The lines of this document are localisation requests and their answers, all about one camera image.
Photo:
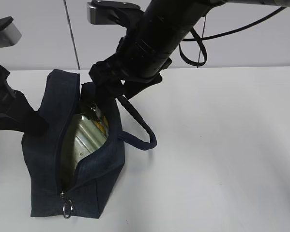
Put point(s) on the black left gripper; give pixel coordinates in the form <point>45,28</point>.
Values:
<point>16,112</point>

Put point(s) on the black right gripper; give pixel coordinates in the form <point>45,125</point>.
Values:
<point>128,72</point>

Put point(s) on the yellow pear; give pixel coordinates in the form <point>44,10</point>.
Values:
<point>102,125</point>

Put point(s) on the green lidded lunch box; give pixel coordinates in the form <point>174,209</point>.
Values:
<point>81,140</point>

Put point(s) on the dark blue lunch bag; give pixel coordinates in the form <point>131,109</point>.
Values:
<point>83,192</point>

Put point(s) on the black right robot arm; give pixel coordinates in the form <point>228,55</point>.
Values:
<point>151,37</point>

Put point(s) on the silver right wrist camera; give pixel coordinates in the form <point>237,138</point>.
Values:
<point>105,12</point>

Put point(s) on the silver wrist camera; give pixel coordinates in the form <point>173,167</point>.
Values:
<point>9,33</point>
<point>105,12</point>

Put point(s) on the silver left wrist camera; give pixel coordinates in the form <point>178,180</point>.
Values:
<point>9,33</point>

